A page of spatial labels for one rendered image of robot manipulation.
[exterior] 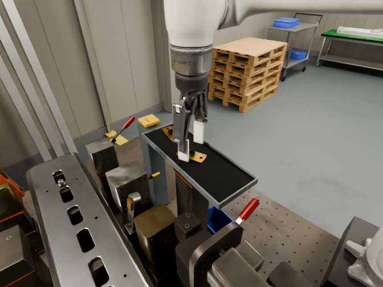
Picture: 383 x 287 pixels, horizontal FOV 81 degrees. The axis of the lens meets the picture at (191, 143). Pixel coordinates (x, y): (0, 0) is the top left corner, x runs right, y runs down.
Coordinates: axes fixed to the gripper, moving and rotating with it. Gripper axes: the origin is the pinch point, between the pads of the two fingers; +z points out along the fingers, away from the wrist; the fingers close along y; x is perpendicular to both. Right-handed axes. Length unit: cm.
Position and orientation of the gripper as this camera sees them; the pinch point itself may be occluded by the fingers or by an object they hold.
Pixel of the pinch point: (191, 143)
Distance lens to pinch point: 62.5
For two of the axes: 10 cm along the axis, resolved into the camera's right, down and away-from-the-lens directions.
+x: 8.9, 2.7, -3.7
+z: 0.0, 8.1, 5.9
